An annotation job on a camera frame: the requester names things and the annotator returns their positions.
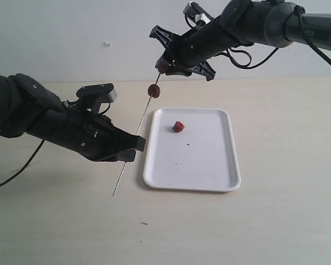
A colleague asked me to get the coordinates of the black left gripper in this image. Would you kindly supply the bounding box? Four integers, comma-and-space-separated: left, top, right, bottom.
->
44, 107, 146, 162

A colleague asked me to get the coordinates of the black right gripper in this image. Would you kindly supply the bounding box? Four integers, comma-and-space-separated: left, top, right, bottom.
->
150, 25, 216, 81

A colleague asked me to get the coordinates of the thin metal skewer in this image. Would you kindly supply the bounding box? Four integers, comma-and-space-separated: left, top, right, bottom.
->
112, 72, 161, 197

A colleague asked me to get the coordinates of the dark red round fruit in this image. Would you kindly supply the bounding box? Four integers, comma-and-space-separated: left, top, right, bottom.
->
147, 84, 161, 98

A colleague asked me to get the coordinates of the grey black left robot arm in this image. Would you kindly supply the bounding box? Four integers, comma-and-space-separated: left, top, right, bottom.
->
0, 73, 146, 162

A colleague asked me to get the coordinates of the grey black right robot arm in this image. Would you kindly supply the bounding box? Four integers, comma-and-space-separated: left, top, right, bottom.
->
150, 1, 331, 81

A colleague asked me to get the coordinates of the white rectangular plastic tray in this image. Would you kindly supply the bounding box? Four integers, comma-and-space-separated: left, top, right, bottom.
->
143, 108, 241, 193

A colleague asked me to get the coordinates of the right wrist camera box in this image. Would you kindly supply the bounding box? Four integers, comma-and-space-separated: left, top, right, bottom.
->
183, 1, 213, 28

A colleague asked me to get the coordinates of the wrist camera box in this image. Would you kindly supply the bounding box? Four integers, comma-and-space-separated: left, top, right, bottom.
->
76, 83, 118, 103
183, 1, 213, 28

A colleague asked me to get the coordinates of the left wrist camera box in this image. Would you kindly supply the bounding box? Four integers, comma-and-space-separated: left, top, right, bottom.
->
76, 83, 118, 103

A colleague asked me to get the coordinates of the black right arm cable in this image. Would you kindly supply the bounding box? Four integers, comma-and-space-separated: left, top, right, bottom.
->
183, 0, 331, 70

